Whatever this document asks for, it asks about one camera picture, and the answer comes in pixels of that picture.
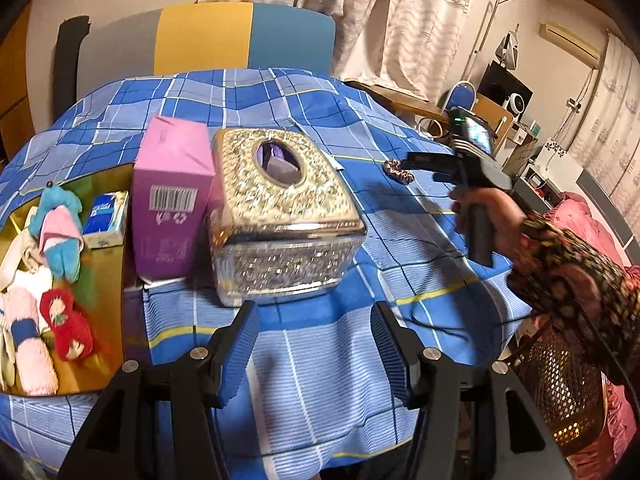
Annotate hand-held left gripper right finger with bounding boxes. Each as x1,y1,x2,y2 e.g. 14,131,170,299
370,301,573,480

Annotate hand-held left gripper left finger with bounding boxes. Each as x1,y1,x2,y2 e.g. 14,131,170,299
59,300,261,480

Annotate leopard print scrunchie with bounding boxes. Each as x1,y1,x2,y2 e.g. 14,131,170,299
382,159,415,184

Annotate gold tray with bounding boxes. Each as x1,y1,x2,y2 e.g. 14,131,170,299
0,175,132,396

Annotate gold glitter tissue box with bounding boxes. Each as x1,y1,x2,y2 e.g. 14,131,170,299
209,127,368,308

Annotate red plush doll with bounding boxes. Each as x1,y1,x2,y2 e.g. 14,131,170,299
39,287,96,362

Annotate blue tissue packet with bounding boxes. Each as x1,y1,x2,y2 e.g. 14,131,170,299
81,191,130,250

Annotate pink towel roll blue band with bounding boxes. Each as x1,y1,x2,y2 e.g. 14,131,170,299
6,286,59,397

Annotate white plush bunny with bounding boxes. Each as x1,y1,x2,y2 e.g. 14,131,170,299
0,264,55,390

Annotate blue plush toy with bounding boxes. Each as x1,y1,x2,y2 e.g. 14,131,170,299
27,183,85,282

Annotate person's right forearm floral sleeve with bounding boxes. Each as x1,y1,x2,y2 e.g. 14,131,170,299
507,212,640,386

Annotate person's right hand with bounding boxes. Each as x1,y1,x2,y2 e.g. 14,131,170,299
448,187,530,261

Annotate wooden desk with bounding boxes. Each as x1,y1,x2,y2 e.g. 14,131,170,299
345,80,516,161

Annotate white cabinet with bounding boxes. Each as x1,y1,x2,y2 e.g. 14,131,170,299
512,137,586,196

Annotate blue plaid blanket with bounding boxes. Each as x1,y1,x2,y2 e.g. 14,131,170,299
0,67,531,476

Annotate white round device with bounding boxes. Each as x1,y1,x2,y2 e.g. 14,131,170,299
502,92,528,117

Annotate pink quilt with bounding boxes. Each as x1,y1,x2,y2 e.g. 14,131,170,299
542,192,640,471

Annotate beige patterned curtain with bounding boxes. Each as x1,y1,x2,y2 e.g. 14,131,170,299
197,0,486,103

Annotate pale window curtain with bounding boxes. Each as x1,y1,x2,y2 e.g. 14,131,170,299
570,30,640,191

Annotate air conditioner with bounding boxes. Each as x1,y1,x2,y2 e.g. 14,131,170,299
539,22,601,67

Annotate brown rattan chair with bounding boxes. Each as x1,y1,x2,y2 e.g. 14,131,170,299
510,330,606,448

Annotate pink cardboard box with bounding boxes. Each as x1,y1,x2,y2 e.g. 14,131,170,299
131,115,217,281

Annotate grey yellow blue padded headboard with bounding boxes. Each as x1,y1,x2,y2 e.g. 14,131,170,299
75,2,335,106

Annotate wooden wardrobe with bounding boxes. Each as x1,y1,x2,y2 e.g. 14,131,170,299
0,2,35,161

